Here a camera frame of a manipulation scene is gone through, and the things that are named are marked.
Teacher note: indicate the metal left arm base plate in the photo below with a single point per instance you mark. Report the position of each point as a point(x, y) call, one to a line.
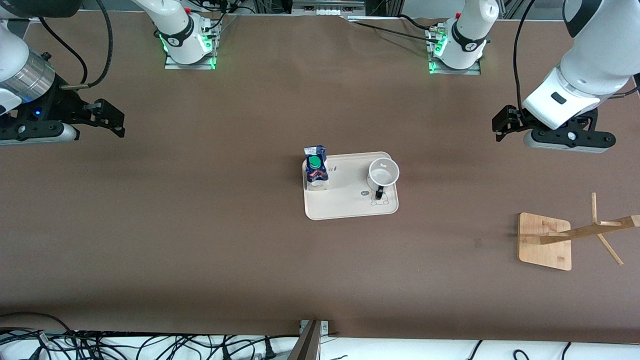
point(475, 72)

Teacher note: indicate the blue white milk carton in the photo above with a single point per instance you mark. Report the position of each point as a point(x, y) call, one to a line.
point(316, 170)

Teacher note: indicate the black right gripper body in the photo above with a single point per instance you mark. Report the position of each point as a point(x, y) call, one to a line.
point(59, 108)

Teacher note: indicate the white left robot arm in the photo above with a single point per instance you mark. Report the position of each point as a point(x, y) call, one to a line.
point(595, 60)

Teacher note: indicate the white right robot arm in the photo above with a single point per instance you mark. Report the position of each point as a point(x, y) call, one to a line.
point(176, 27)

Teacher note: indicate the cream rabbit print tray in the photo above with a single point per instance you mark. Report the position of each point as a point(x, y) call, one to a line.
point(350, 200)

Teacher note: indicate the grey aluminium pole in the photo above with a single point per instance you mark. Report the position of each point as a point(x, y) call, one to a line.
point(307, 345)

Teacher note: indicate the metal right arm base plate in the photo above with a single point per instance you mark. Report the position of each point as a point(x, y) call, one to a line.
point(172, 65)

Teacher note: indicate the wooden cup rack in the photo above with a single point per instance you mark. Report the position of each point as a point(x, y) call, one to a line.
point(545, 245)

